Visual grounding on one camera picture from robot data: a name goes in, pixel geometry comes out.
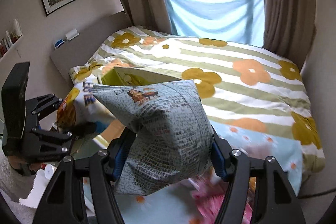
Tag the person's left hand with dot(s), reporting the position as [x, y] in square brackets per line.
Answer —
[22, 167]

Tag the blue box on headboard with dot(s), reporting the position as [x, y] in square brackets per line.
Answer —
[59, 43]

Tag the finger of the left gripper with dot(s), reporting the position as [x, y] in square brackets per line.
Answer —
[39, 107]
[85, 130]

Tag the cheese stick snack bag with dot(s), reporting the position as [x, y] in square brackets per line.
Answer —
[81, 106]

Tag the white box on headboard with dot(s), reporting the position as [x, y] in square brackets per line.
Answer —
[71, 34]

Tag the floral striped duvet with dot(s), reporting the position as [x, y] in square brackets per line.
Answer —
[239, 85]

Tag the light blue daisy tablecloth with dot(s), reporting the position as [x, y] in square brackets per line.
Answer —
[275, 200]

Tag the yellow-green cardboard box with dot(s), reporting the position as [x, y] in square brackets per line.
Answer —
[131, 77]

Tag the grey bed headboard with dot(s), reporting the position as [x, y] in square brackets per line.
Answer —
[80, 49]

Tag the light blue window cloth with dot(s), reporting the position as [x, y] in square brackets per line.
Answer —
[241, 21]

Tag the right brown curtain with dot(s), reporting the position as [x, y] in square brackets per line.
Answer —
[290, 28]

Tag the grey newspaper-print snack bag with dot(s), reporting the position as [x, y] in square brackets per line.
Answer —
[174, 136]

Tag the pink striped snack bag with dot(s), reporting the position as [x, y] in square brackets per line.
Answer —
[208, 196]

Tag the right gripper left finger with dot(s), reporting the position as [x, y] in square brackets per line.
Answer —
[63, 199]

